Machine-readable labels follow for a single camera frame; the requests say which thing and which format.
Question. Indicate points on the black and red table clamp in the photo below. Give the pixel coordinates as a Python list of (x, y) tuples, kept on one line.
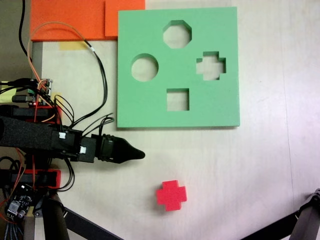
[(30, 112), (53, 178)]

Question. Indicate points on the large orange foam slab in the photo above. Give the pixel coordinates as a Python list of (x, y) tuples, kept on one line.
[(67, 15)]

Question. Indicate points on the black tripod brace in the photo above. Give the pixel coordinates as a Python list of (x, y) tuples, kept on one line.
[(87, 227), (275, 228)]

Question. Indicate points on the green shape sorting board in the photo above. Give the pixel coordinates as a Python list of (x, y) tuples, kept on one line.
[(150, 105)]

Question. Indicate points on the circuit board with connectors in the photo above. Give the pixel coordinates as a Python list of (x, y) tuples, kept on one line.
[(45, 92)]

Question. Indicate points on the black circuit board with capacitors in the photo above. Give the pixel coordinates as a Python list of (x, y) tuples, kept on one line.
[(18, 202)]

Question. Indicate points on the yellow tape strip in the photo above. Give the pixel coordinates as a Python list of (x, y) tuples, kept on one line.
[(72, 45)]

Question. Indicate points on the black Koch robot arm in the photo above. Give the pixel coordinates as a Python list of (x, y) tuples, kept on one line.
[(27, 135)]

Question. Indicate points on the red cross columnar block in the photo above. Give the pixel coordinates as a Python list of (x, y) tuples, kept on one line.
[(172, 196)]

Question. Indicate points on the black tripod leg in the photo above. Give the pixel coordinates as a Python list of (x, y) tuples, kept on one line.
[(55, 220), (308, 220)]

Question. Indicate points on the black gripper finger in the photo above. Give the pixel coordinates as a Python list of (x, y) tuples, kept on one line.
[(123, 160), (130, 150)]

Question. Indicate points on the yellow sticky note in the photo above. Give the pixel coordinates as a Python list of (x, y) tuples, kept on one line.
[(6, 95)]

